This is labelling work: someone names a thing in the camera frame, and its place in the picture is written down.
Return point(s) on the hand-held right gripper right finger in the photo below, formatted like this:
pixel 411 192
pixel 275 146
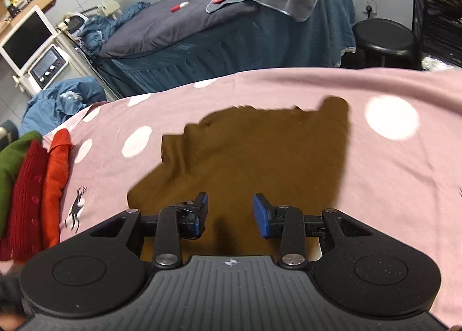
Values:
pixel 261 217

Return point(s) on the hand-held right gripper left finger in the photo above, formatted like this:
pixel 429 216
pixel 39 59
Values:
pixel 200 221

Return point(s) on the brown shirt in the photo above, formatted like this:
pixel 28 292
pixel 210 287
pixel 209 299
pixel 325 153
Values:
pixel 252 158

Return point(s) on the pink polka dot blanket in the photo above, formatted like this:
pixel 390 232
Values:
pixel 397 190

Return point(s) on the folded orange garment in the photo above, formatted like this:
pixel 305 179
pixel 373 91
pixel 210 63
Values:
pixel 54 186

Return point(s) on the blue skirted bed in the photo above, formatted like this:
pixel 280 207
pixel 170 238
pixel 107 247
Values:
pixel 234 48

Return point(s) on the folded red knit garment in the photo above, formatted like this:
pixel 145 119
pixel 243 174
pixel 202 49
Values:
pixel 27 201

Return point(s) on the blue cloth pile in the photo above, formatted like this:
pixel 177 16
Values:
pixel 61 100

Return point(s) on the folded green garment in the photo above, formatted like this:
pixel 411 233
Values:
pixel 11 165

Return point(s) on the grey bed cover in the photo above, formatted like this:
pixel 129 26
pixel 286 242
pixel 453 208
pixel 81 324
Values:
pixel 162 24

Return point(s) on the crumpled blue bedding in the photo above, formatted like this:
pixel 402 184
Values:
pixel 108 26

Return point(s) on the red and white tube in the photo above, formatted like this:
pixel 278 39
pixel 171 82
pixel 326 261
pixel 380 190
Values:
pixel 179 6

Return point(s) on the white device with knobs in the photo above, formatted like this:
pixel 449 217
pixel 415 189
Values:
pixel 47 66

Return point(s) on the black round stool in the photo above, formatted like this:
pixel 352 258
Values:
pixel 384 35

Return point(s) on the small white appliance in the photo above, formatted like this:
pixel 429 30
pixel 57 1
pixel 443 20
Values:
pixel 75 22

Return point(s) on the white framed monitor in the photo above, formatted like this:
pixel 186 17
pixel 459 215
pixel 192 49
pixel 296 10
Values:
pixel 23 40

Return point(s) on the black storage rack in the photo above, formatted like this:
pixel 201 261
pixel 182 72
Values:
pixel 440 6

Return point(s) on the white wall socket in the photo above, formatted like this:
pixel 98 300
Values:
pixel 370 6

